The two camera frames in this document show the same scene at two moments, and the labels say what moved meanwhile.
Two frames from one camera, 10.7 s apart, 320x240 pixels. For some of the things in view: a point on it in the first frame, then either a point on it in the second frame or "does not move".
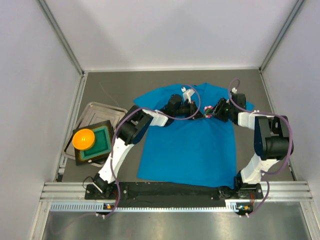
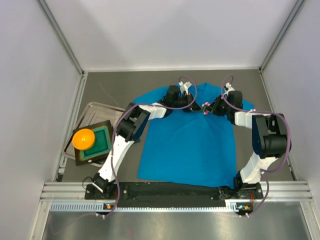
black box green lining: [102, 148] does not move
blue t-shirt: [199, 152] does not move
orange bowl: [83, 139] does not move
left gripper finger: [199, 115] to [196, 107]
